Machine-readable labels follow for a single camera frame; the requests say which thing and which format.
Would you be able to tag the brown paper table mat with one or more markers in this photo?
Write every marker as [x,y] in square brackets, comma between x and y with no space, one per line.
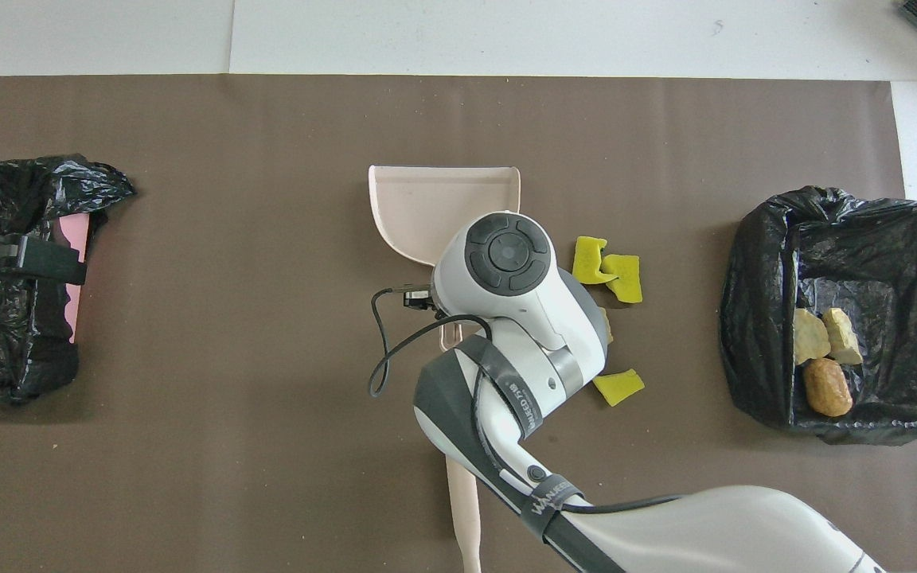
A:
[267,477]

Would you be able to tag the beige hand brush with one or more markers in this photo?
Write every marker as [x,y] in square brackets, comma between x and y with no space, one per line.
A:
[465,517]

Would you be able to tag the orange striped sponge chunk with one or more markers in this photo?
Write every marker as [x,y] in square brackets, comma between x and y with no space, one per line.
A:
[810,338]

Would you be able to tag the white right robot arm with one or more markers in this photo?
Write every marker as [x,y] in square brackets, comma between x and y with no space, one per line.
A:
[522,318]

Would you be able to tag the yellow sponge piece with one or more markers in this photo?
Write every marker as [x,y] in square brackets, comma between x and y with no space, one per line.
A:
[626,278]
[588,259]

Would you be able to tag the pale yellow sponge chunk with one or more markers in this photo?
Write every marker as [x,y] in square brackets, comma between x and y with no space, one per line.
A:
[844,336]

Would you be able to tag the brown round sponge chunk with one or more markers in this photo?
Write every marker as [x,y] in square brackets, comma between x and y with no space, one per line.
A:
[828,387]

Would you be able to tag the beige sponge chunk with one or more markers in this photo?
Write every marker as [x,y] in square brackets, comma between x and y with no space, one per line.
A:
[606,326]

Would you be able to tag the yellow sponge wedge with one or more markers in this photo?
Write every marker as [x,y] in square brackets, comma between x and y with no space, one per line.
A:
[618,387]

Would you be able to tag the pink plastic bin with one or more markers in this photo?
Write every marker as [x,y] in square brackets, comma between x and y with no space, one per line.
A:
[74,239]

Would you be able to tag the black bag lined bin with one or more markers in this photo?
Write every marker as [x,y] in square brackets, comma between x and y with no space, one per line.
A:
[753,318]

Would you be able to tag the pale pink dustpan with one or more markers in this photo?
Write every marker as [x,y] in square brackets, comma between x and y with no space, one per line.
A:
[427,207]

